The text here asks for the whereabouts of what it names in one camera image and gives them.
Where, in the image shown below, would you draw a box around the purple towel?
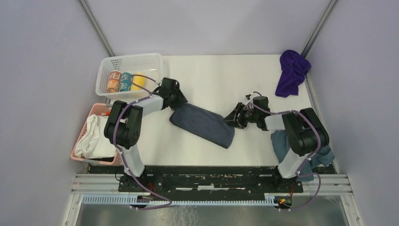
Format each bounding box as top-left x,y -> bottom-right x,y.
275,49 -> 311,98

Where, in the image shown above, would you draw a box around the aluminium frame rails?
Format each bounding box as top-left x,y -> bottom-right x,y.
61,174 -> 364,226

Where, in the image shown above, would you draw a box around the pink plastic basket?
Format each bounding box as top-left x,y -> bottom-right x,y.
70,103 -> 123,166

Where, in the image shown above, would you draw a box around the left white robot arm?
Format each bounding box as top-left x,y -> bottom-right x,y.
104,77 -> 188,192

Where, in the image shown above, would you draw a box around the orange patterned rolled towel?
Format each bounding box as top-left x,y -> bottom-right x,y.
106,70 -> 122,93

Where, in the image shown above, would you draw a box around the white plastic basket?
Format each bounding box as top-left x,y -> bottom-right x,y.
95,53 -> 168,100

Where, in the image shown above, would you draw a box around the dark grey towel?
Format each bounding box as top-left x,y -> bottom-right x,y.
169,103 -> 235,149

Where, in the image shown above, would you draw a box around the teal patterned rolled towel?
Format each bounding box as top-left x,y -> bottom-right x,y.
119,72 -> 133,92

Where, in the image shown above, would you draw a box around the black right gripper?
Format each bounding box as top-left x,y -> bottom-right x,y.
222,102 -> 258,129

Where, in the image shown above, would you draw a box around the right corner metal rail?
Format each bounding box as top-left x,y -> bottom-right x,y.
301,0 -> 339,58

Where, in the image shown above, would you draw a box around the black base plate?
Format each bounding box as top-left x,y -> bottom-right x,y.
87,163 -> 303,202

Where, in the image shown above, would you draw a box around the corner metal rail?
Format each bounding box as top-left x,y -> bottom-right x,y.
301,0 -> 339,58
77,0 -> 115,57

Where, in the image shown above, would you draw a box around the left corner metal rail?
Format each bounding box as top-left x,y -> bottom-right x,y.
77,0 -> 115,57

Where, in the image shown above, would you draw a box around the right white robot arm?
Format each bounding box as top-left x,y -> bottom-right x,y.
224,96 -> 329,192

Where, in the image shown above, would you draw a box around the yellow rolled towel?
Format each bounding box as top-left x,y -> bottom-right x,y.
130,72 -> 146,91

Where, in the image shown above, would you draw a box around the teal blue towel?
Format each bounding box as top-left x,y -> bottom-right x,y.
271,130 -> 335,176

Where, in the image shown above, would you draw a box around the white cloth in basket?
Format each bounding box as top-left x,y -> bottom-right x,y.
73,114 -> 116,159

